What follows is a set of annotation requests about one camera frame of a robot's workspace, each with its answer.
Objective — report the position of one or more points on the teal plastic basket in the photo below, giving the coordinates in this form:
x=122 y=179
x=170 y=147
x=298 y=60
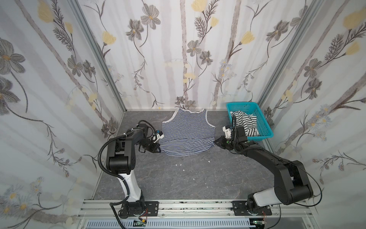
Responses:
x=251 y=109

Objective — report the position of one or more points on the aluminium mounting rail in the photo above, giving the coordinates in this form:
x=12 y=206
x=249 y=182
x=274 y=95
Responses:
x=191 y=209

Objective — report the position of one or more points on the white slotted cable duct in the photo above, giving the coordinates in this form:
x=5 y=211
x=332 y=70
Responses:
x=188 y=224

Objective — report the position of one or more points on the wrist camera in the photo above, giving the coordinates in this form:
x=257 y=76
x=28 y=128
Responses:
x=157 y=135
x=228 y=131

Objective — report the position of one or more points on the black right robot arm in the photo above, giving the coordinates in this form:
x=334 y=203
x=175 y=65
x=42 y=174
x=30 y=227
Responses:
x=291 y=180

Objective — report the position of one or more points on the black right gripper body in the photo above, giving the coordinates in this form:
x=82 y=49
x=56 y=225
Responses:
x=224 y=141

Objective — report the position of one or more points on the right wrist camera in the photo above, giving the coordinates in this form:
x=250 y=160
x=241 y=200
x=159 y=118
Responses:
x=228 y=131

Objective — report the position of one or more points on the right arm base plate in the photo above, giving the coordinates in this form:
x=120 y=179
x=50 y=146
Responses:
x=243 y=208

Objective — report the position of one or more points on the black white striped tank top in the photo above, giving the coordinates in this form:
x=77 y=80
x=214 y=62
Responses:
x=248 y=121

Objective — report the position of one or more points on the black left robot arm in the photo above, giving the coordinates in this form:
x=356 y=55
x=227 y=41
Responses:
x=117 y=158

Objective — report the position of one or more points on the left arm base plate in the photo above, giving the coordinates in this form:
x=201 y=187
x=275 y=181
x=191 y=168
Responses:
x=148 y=208

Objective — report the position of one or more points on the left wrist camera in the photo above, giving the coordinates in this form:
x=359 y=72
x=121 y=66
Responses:
x=157 y=135

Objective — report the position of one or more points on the blue white striped tank top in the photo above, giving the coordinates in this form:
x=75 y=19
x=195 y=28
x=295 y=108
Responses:
x=187 y=133

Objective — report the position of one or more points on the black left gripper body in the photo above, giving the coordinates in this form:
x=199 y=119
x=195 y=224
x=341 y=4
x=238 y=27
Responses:
x=154 y=145

